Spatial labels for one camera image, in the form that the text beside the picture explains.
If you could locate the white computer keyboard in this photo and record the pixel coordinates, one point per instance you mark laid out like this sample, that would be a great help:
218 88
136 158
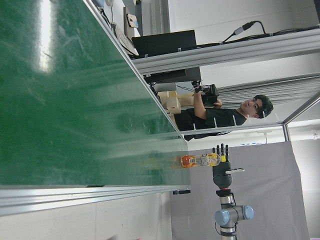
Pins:
125 40

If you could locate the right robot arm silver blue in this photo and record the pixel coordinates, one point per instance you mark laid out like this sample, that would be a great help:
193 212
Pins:
232 215

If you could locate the person in black shirt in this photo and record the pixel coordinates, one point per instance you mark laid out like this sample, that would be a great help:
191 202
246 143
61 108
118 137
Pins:
200 120

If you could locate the orange drink bottle yellow cap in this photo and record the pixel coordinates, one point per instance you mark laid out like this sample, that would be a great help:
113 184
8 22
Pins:
197 161

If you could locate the black handheld device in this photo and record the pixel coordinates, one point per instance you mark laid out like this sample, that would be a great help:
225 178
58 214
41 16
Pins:
211 95

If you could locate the aluminium profile camera post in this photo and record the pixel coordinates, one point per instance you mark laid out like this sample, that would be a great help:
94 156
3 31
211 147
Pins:
225 55

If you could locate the green conveyor belt aluminium frame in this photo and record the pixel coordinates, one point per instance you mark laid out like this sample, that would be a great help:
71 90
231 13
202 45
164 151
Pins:
62 112

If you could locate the grey fabric curtain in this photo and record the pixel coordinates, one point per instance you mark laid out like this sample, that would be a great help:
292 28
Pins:
270 195

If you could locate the grey ribbed shutter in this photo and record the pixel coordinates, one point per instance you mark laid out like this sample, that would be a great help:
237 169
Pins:
275 92

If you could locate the conveyor drive unit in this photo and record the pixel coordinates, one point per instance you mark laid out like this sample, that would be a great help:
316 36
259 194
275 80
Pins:
181 192

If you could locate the cardboard boxes stack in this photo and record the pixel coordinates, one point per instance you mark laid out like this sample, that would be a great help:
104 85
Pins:
186 100

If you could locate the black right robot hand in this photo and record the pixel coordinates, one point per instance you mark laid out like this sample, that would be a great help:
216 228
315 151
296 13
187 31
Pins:
222 175

